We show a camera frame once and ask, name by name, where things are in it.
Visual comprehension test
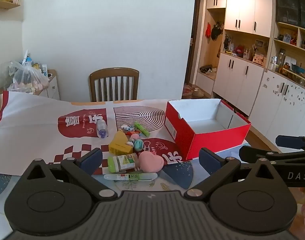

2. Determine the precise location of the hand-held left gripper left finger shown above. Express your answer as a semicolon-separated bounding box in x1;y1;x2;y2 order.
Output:
22;148;118;201

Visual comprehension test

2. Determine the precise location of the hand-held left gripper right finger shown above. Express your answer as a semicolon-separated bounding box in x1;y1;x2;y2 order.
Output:
186;147;280;201

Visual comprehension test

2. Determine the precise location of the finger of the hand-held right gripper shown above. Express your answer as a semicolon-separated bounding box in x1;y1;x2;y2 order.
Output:
239;145;305;166
276;135;305;151

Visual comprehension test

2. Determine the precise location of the jar with green lid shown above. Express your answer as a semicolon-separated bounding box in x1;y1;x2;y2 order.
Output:
107;153;138;173

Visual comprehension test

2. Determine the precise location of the yellow box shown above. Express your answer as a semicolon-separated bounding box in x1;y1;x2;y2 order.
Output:
109;130;133;155

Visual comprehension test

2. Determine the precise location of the red cardboard box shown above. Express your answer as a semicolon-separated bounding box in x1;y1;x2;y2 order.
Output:
165;99;252;160

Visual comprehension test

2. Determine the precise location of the white tube with green label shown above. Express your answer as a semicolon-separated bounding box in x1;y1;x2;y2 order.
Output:
104;172;158;182

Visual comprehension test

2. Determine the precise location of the pink heart case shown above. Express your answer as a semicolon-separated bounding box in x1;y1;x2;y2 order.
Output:
138;151;165;173

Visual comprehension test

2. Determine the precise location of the green marker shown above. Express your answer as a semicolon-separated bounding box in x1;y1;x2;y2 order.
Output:
134;122;150;137

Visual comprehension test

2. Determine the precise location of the small clear water bottle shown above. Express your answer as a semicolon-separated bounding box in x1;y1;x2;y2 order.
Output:
96;119;110;139

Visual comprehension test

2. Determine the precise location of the blue patterned tablecloth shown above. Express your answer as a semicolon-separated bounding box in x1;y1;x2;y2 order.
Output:
0;142;250;199

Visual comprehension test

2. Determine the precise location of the patterned doormat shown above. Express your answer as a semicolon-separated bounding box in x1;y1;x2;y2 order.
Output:
182;85;200;97

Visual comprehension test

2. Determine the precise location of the clutter on open shelves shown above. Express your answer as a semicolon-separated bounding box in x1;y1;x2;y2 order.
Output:
223;27;305;90

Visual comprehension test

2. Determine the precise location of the small white drawer cabinet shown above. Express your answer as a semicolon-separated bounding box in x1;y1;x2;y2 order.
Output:
32;69;60;100

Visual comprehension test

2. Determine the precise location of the wooden chair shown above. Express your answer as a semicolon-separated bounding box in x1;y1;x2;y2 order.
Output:
89;67;140;102

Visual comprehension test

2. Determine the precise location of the clear plastic bag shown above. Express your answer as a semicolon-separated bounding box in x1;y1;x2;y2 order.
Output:
8;61;50;93

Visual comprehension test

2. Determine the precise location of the pile of toiletries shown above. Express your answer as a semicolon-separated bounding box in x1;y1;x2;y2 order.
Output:
19;49;48;74

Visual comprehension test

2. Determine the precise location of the dark brown door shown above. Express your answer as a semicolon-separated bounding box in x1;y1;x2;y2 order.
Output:
186;0;204;85

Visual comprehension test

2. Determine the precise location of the clear plastic cover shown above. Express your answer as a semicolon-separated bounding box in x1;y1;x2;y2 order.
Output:
0;62;14;93

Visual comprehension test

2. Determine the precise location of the black hanging bag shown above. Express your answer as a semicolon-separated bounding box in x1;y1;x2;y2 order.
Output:
211;22;223;40

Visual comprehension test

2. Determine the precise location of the white cupboard wall unit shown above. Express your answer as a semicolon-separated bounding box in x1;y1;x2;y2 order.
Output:
195;0;305;140

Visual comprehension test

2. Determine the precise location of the wooden wall shelf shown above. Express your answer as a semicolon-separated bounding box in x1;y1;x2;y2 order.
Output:
0;0;21;10

